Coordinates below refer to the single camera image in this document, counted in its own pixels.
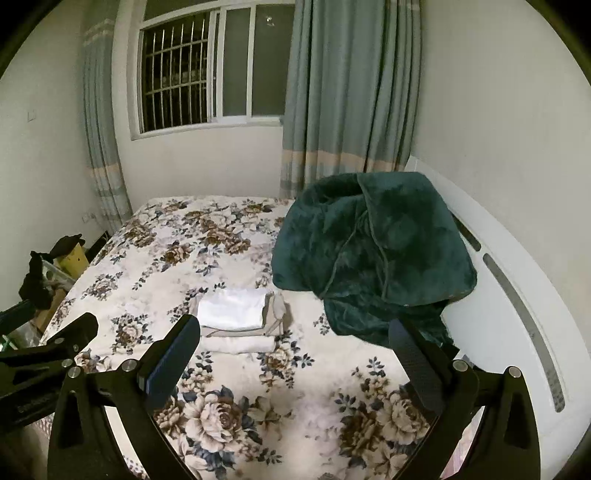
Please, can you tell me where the black hanging clothing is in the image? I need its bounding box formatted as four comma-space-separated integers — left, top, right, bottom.
18, 250, 58, 310

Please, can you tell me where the narrow blue-grey curtain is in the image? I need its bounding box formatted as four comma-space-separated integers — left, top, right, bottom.
81, 0, 134, 232

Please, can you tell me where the wide blue-grey curtain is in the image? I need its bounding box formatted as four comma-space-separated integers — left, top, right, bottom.
279, 0, 423, 199

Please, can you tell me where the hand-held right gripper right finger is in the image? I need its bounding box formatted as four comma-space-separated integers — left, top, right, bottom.
388, 318, 541, 480

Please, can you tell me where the brown cardboard box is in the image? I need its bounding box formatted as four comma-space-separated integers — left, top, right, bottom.
34, 291, 65, 334

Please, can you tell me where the small black cloth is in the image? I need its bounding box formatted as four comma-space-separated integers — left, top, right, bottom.
48, 234, 86, 259

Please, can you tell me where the dark green plush blanket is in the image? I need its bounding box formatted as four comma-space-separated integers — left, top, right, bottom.
271, 172, 478, 350

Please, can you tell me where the floral bed sheet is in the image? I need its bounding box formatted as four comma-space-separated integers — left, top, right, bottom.
39, 196, 467, 480

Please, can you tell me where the yellow box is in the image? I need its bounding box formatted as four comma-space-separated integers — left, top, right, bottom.
58, 244, 89, 280

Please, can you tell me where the barred window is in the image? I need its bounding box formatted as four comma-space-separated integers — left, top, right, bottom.
129, 0, 296, 141

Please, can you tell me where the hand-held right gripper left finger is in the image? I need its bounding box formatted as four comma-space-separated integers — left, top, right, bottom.
47, 314, 202, 480

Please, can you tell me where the beige folded garment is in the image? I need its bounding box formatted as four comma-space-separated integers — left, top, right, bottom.
198, 291, 294, 340

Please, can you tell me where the white bed headboard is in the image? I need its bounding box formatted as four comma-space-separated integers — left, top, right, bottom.
404, 156, 591, 480

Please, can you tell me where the white t-shirt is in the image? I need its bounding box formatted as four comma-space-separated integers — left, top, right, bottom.
196, 289, 273, 331

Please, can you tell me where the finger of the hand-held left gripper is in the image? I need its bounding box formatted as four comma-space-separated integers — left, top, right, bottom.
39, 312, 100, 357
0, 299, 36, 326

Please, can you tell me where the clear plastic storage bin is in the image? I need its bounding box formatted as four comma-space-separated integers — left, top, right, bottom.
41, 258, 70, 288

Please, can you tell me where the white folded cloth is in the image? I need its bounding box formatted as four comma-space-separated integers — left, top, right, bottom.
201, 336, 277, 356

